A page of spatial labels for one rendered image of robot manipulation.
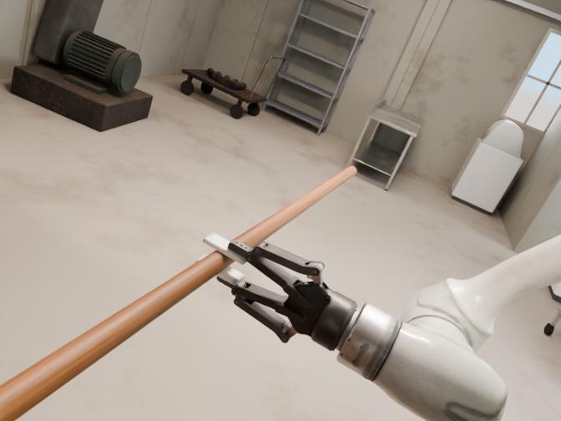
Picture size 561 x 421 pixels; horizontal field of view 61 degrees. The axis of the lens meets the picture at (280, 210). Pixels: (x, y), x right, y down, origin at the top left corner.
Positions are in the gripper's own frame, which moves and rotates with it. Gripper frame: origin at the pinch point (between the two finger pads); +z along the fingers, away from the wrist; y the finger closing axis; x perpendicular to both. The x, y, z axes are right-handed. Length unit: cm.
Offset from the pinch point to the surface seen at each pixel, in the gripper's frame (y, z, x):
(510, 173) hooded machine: 56, -110, 643
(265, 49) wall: 39, 298, 683
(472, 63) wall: -55, 0, 702
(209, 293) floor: 119, 57, 157
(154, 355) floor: 119, 49, 97
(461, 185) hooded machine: 97, -62, 639
